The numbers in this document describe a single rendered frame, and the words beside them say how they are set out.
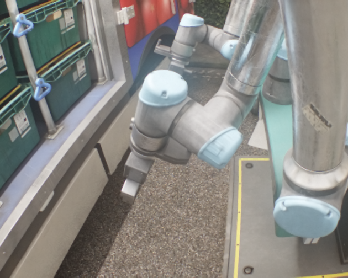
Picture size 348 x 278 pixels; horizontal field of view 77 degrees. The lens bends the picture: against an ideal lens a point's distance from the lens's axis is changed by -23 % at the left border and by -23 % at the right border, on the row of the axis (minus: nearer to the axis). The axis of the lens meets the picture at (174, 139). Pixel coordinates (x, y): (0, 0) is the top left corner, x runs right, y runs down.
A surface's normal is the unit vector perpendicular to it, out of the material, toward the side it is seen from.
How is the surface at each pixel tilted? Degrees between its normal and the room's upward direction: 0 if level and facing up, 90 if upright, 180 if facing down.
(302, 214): 97
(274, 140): 0
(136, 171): 97
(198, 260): 0
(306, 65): 93
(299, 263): 0
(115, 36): 90
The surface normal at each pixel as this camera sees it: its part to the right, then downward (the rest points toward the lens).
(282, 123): -0.11, -0.78
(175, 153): 0.25, -0.59
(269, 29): -0.22, 0.72
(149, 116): -0.55, 0.57
